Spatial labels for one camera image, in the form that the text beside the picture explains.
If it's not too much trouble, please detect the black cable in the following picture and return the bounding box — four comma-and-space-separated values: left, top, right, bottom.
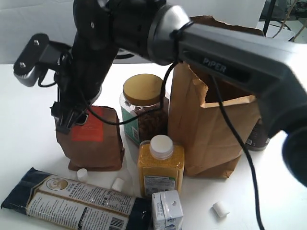
38, 21, 266, 230

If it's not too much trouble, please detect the dark can silver lid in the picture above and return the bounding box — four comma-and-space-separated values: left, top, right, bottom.
245, 118, 271, 151

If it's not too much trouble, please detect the white marshmallow right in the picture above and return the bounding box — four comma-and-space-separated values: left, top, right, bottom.
213, 201, 230, 218

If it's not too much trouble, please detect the dark noodle package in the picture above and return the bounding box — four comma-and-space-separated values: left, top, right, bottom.
1, 168, 152, 230

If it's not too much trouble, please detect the white marshmallow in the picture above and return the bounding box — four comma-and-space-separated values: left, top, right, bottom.
76, 168, 88, 183
111, 178, 125, 192
213, 201, 230, 218

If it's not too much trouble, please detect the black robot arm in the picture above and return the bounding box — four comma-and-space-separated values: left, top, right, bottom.
51, 0, 307, 184

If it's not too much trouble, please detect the brown pouch with orange label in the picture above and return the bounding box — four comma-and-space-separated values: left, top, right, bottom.
56, 112, 125, 172

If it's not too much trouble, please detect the large brown paper bag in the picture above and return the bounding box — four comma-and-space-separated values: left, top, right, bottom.
167, 15, 267, 179

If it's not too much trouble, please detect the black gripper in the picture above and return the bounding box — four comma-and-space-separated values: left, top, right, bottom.
51, 51, 113, 134

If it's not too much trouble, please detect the black tripod stand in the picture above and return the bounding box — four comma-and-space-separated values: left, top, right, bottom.
262, 0, 276, 36

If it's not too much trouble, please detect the small white milk carton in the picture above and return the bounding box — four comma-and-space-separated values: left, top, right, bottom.
152, 190, 184, 230

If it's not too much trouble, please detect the clear jar gold lid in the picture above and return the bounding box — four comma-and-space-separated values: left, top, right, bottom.
119, 74, 169, 145

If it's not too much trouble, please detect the yellow grain bottle white cap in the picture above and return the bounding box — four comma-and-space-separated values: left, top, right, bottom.
137, 135, 185, 198

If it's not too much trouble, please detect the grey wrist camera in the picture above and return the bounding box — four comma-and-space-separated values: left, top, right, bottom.
13, 33, 71, 87

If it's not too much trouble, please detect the white marshmallow left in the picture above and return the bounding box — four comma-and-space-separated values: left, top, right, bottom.
76, 168, 88, 183

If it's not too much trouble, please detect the white marshmallow middle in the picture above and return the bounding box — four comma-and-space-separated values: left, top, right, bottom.
111, 178, 125, 192

